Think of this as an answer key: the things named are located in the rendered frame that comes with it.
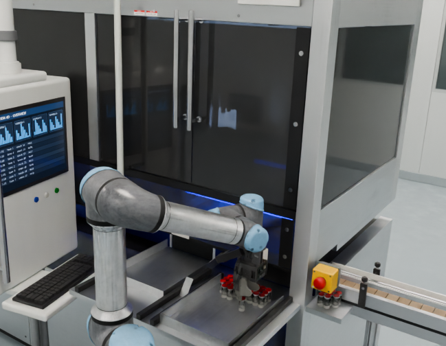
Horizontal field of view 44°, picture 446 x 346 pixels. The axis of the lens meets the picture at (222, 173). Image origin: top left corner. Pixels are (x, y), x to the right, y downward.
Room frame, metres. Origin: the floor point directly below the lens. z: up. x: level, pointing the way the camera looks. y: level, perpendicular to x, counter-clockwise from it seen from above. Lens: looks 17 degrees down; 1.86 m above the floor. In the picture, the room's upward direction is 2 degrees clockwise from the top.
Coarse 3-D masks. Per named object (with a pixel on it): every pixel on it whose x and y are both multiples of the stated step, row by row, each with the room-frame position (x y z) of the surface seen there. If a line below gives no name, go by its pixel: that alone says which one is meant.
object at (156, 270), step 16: (144, 256) 1.95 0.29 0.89; (160, 256) 1.97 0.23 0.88; (176, 256) 1.98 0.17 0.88; (192, 256) 1.98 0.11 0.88; (128, 272) 1.83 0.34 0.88; (144, 272) 1.84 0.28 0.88; (160, 272) 1.84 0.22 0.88; (176, 272) 1.85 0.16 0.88; (192, 272) 1.79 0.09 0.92; (144, 288) 1.69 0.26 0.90; (160, 288) 1.72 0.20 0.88
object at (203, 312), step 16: (208, 288) 1.72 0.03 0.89; (176, 304) 1.57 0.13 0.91; (192, 304) 1.62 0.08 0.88; (208, 304) 1.63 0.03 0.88; (224, 304) 1.63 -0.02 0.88; (272, 304) 1.59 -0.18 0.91; (160, 320) 1.50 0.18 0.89; (176, 320) 1.47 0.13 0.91; (192, 320) 1.53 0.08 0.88; (208, 320) 1.53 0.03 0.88; (224, 320) 1.53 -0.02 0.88; (240, 320) 1.54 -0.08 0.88; (256, 320) 1.50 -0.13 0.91; (192, 336) 1.43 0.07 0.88; (208, 336) 1.40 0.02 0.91; (224, 336) 1.44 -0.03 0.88; (240, 336) 1.42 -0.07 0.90
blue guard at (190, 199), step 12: (84, 168) 2.22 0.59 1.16; (132, 180) 2.07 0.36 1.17; (144, 180) 2.03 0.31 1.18; (156, 192) 2.00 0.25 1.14; (168, 192) 1.97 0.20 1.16; (180, 192) 1.94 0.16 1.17; (180, 204) 1.93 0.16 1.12; (192, 204) 1.90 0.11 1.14; (204, 204) 1.87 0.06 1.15; (216, 204) 1.85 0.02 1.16; (228, 204) 1.82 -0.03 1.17; (264, 216) 1.74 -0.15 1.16; (276, 216) 1.71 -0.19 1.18; (264, 228) 1.74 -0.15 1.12; (276, 228) 1.71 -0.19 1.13; (204, 240) 1.87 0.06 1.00; (276, 240) 1.71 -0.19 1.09; (276, 252) 1.71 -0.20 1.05; (276, 264) 1.71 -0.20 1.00
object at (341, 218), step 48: (48, 0) 2.31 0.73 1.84; (96, 0) 2.16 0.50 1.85; (144, 0) 2.03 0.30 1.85; (192, 0) 1.91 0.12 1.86; (384, 0) 2.04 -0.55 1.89; (96, 48) 2.17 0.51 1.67; (96, 96) 2.17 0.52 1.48; (96, 144) 2.17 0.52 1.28; (192, 192) 1.90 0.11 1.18; (384, 192) 2.31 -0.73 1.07; (192, 240) 1.90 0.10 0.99; (336, 240) 1.85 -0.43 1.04
